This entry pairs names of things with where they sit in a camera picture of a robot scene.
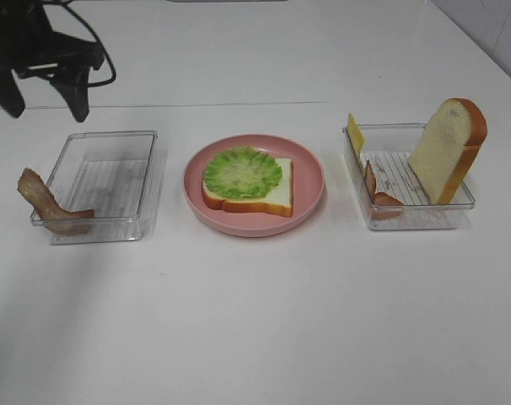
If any pink bacon strip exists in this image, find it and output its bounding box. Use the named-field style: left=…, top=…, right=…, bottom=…
left=363, top=161, right=403, bottom=220

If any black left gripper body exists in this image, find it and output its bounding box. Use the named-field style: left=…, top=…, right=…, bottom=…
left=0, top=1, right=105, bottom=84

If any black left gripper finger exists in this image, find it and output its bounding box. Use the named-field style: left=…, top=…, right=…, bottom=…
left=0, top=69, right=25, bottom=118
left=50, top=73, right=89, bottom=122

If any brown bacon strip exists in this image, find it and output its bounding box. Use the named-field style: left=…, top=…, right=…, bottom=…
left=17, top=168, right=95, bottom=236

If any yellow cheese slice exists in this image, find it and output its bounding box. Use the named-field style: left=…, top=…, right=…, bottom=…
left=346, top=113, right=365, bottom=167

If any clear plastic tray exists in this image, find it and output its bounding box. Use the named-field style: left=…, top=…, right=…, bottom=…
left=342, top=123, right=475, bottom=230
left=30, top=131, right=165, bottom=245

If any left clear plastic tray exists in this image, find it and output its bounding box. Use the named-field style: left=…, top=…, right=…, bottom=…
left=30, top=131, right=165, bottom=245

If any right clear plastic tray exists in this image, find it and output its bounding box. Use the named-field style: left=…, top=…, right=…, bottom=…
left=342, top=123, right=475, bottom=230

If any green lettuce leaf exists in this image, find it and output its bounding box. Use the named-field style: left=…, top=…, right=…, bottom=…
left=202, top=146, right=291, bottom=200

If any pink round plate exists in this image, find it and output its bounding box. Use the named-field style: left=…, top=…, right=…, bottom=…
left=183, top=134, right=325, bottom=237

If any bread slice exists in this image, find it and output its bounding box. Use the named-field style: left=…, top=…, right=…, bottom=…
left=202, top=160, right=293, bottom=217
left=408, top=98, right=487, bottom=205

